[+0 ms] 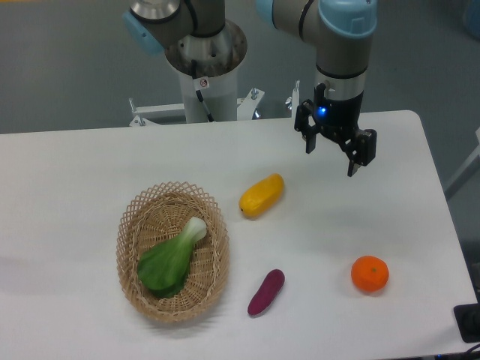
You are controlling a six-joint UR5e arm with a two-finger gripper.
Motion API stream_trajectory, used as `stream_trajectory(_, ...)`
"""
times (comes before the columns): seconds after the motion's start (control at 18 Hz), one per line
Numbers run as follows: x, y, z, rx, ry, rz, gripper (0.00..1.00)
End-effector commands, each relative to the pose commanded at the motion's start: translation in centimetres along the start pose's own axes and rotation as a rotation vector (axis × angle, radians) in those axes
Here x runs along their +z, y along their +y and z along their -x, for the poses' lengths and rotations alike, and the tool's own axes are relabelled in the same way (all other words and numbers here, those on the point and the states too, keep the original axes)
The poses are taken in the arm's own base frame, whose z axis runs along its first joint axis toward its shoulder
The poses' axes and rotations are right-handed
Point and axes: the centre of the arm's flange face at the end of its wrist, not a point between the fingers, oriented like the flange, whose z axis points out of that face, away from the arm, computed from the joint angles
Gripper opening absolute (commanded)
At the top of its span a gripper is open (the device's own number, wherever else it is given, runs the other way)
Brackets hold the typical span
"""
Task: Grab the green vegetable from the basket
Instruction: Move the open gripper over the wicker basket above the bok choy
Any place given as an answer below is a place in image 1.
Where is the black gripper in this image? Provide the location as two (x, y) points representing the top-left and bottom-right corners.
(294, 83), (377, 177)

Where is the black device at edge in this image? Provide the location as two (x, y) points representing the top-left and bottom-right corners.
(453, 303), (479, 344)

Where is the green bok choy vegetable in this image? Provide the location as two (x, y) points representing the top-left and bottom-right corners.
(137, 217), (207, 298)

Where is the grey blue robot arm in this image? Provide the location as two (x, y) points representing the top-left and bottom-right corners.
(122, 1), (377, 176)

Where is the orange tangerine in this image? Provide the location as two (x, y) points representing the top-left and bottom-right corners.
(350, 255), (389, 293)

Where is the white metal base frame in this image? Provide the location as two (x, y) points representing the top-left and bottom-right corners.
(128, 79), (300, 127)

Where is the black cable on pedestal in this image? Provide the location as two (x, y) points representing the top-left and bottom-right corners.
(190, 58), (216, 123)

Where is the yellow mango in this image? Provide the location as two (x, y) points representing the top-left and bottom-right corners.
(238, 173), (285, 218)

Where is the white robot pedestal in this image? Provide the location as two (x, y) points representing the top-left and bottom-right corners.
(164, 19), (248, 124)

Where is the purple sweet potato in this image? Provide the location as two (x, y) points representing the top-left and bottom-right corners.
(247, 269), (285, 317)

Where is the woven wicker basket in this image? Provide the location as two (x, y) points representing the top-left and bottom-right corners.
(116, 181), (230, 323)

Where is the white table leg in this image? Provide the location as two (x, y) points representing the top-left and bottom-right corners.
(443, 129), (479, 202)

